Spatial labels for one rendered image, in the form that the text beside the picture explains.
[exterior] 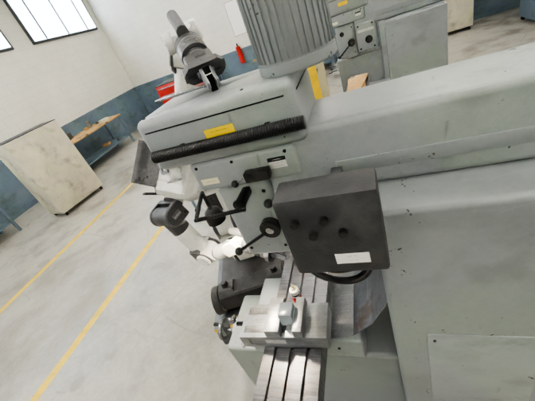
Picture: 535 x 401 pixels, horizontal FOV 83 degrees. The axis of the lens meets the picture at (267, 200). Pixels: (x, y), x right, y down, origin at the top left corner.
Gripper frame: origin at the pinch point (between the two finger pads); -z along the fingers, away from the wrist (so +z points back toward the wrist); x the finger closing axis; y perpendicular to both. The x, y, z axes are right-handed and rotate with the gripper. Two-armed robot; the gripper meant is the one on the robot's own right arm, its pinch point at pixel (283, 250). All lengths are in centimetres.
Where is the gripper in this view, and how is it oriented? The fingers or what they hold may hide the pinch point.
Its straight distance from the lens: 122.0
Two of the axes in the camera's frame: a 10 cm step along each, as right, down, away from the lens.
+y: 3.1, 7.9, 5.3
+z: -8.0, -0.7, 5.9
